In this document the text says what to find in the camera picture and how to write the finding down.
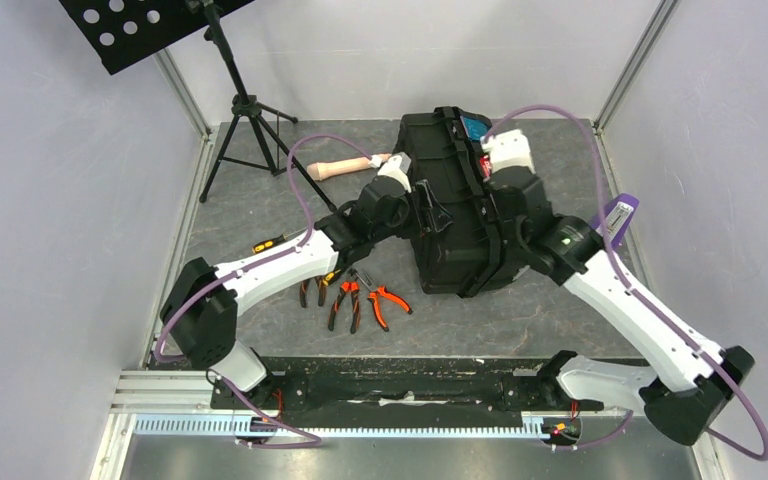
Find yellow black screwdriver lower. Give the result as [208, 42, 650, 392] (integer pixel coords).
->
[319, 269, 343, 287]

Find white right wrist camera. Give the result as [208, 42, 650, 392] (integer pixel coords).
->
[481, 129, 535, 175]

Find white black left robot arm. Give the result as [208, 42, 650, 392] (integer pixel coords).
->
[154, 175, 451, 408]

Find black plastic toolbox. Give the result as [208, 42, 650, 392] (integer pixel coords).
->
[394, 106, 527, 298]

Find yellow black screwdriver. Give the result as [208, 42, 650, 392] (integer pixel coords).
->
[251, 229, 305, 254]
[319, 269, 343, 287]

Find black tripod music stand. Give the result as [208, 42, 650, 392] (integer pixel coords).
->
[60, 0, 299, 203]

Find orange black combination pliers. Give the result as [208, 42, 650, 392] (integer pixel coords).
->
[326, 278, 363, 335]

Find beige wooden handle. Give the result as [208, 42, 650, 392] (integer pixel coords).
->
[306, 153, 391, 181]

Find orange cutting pliers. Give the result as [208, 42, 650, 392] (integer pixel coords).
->
[356, 269, 414, 332]

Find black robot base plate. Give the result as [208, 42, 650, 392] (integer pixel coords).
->
[247, 356, 602, 429]

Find orange black needle-nose pliers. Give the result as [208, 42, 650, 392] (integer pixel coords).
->
[299, 276, 330, 309]

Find purple plastic scraper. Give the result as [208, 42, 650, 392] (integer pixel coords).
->
[603, 193, 639, 250]

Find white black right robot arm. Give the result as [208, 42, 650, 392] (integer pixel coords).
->
[408, 166, 754, 446]

